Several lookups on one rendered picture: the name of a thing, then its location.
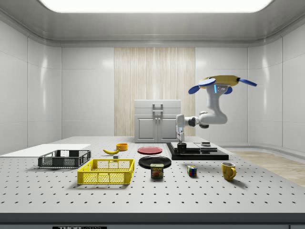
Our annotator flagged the red plate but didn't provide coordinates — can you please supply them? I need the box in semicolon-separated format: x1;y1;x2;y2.
137;146;163;155

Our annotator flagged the white cabinet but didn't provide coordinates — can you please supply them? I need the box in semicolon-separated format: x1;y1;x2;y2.
134;99;182;144

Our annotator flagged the yellow basket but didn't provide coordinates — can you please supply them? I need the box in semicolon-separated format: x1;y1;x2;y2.
77;158;135;185

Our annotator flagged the yellow mug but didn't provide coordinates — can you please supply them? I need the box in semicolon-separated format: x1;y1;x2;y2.
221;162;237;181

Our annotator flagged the black plate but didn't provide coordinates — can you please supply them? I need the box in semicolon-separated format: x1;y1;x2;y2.
138;156;172;169

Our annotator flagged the dark grey basket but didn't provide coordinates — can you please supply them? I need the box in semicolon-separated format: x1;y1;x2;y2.
38;149;92;169

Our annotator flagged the drone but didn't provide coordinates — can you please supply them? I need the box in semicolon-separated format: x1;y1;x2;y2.
188;75;258;95

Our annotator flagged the black stove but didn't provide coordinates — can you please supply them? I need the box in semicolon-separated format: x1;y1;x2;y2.
166;141;229;161

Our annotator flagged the flat-sided can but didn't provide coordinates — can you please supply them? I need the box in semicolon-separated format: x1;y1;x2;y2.
150;163;164;179

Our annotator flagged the puzzle cube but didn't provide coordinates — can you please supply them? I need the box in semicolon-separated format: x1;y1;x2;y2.
186;165;198;177

